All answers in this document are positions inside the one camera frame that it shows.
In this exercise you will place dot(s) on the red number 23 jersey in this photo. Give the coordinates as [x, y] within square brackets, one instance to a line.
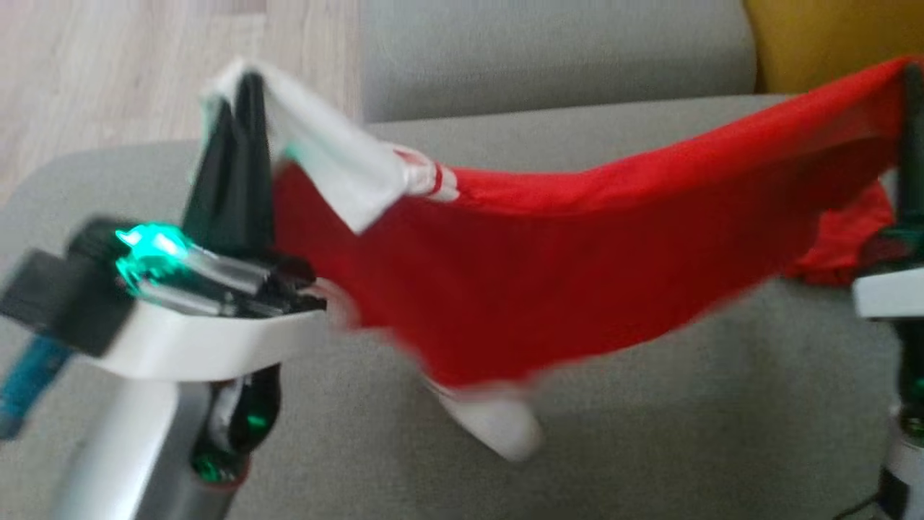
[541, 274]

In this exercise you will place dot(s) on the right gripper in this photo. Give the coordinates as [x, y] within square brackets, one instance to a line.
[895, 292]

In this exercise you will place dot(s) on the red basketball shorts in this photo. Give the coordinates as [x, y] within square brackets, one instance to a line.
[844, 245]

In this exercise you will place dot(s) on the small grey sofa cushion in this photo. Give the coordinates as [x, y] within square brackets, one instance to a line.
[548, 50]

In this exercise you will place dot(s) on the large grey sofa seat cushion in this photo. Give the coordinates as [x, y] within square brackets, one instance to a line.
[650, 419]

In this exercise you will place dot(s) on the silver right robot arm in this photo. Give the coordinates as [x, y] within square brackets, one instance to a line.
[906, 433]

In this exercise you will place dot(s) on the yellow sofa backrest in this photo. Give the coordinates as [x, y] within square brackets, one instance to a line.
[830, 36]

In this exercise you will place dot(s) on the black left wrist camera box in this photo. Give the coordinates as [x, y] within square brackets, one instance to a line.
[65, 296]

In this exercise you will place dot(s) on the blue left camera connector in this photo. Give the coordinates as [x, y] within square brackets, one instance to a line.
[29, 383]

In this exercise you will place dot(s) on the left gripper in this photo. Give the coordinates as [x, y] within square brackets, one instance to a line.
[216, 339]

